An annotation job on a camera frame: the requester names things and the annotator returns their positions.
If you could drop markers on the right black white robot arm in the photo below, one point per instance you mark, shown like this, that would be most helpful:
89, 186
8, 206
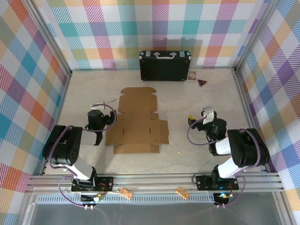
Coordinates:
226, 168

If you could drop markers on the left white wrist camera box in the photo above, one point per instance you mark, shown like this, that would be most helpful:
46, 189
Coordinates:
99, 104

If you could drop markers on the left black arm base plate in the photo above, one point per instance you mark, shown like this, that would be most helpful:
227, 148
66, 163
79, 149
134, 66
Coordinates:
106, 182

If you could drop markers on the aluminium frame rail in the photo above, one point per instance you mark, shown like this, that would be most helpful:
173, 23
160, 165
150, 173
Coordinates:
152, 181

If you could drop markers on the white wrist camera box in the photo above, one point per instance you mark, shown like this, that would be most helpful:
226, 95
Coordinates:
99, 104
208, 118

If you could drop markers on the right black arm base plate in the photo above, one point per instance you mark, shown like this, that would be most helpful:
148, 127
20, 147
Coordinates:
204, 182

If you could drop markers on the brown cardboard box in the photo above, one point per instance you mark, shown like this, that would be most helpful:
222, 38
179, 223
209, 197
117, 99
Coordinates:
137, 117

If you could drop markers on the small printed card pack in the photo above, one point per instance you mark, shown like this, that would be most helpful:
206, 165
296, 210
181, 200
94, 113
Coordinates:
192, 76

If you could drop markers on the left aluminium frame post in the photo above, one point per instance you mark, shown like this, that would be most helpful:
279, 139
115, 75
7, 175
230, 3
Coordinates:
47, 37

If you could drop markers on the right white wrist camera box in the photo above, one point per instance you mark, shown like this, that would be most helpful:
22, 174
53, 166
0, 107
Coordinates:
208, 118

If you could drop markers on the red black triangle sticker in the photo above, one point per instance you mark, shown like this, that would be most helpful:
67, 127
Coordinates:
202, 82

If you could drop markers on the black connector board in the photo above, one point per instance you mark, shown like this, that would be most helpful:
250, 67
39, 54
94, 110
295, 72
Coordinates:
221, 198
92, 198

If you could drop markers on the aluminium frame post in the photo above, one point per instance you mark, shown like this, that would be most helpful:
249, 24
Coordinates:
255, 35
47, 37

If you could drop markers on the right black connector board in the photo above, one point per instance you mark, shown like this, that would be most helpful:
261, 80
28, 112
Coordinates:
221, 198

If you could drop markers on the right aluminium side rail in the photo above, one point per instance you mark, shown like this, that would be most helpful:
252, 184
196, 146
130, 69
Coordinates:
246, 105

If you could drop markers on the orange printed tag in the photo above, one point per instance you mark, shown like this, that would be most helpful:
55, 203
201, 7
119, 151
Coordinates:
182, 192
125, 193

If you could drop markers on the right aluminium frame post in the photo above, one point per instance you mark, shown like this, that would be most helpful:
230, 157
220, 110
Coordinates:
255, 35

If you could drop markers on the left black connector board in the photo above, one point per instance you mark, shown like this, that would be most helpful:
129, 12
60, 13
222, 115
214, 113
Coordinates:
92, 198

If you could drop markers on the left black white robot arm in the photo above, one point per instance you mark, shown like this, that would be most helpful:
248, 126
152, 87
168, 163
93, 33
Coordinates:
77, 168

